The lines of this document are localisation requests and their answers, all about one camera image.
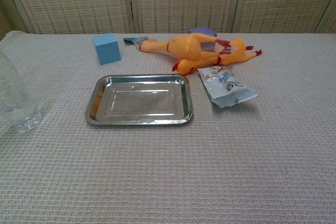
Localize transparent plastic water bottle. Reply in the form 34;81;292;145
0;50;43;133

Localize silver metal tray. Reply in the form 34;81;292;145
84;74;194;126

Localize yellow rubber chicken toy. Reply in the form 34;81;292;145
139;33;264;76

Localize silver blue snack packet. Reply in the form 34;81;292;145
197;65;260;109

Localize white woven tablecloth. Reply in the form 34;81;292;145
0;30;336;224

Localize purple foam cube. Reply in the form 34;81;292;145
187;26;218;38

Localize light blue foam cube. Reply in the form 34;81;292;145
92;33;122;66

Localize bamboo folding screen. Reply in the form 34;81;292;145
0;0;336;39

